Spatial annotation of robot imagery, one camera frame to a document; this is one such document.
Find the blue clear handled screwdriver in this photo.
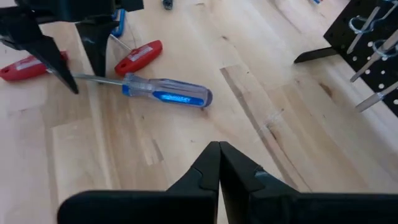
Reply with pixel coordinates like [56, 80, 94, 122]
[46, 70, 214, 109]

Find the black metal peg board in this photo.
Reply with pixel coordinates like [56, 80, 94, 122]
[294, 0, 398, 118]

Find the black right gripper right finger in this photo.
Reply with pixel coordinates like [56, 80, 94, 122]
[220, 142, 398, 224]

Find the silver ring tool rack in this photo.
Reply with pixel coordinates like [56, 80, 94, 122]
[347, 0, 398, 100]

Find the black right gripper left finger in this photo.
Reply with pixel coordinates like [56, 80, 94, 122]
[57, 142, 221, 224]

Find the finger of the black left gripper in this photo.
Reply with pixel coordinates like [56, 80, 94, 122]
[0, 6, 79, 95]
[76, 21, 119, 77]

